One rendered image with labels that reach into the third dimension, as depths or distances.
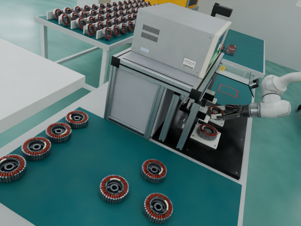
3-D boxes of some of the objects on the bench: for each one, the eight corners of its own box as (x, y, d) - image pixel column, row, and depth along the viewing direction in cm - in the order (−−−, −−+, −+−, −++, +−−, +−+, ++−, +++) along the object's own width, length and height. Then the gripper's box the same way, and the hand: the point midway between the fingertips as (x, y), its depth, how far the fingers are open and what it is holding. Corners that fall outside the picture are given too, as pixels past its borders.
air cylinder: (187, 123, 136) (191, 116, 133) (184, 130, 130) (187, 123, 127) (180, 120, 137) (182, 113, 134) (176, 127, 131) (178, 119, 128)
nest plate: (225, 115, 154) (226, 114, 154) (222, 126, 142) (223, 125, 142) (204, 106, 157) (205, 105, 157) (199, 117, 145) (200, 115, 145)
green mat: (253, 87, 212) (253, 87, 212) (249, 118, 163) (249, 118, 163) (161, 52, 233) (161, 52, 232) (134, 70, 184) (134, 70, 184)
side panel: (150, 136, 122) (166, 84, 104) (148, 140, 120) (164, 87, 102) (106, 115, 128) (113, 63, 110) (103, 118, 126) (110, 64, 108)
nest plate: (220, 134, 135) (221, 132, 134) (215, 149, 123) (216, 147, 122) (196, 123, 138) (197, 122, 137) (190, 137, 126) (190, 135, 125)
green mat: (242, 185, 109) (242, 184, 109) (223, 348, 60) (223, 348, 60) (79, 106, 130) (79, 106, 129) (-33, 181, 81) (-33, 180, 81)
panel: (187, 89, 172) (200, 52, 155) (152, 136, 119) (167, 87, 102) (185, 89, 172) (199, 51, 155) (150, 136, 119) (165, 86, 103)
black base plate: (246, 118, 162) (248, 115, 161) (238, 180, 111) (240, 177, 110) (185, 93, 172) (186, 90, 171) (151, 139, 121) (152, 136, 120)
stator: (223, 114, 152) (225, 109, 150) (221, 122, 144) (223, 117, 141) (207, 107, 155) (209, 103, 153) (204, 115, 146) (206, 110, 144)
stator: (144, 225, 82) (147, 219, 80) (140, 197, 91) (142, 192, 89) (174, 223, 85) (177, 218, 83) (166, 197, 94) (169, 191, 92)
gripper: (249, 125, 131) (210, 126, 141) (251, 107, 149) (216, 109, 160) (248, 113, 128) (208, 115, 138) (250, 97, 147) (214, 99, 157)
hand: (215, 112), depth 148 cm, fingers closed on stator, 11 cm apart
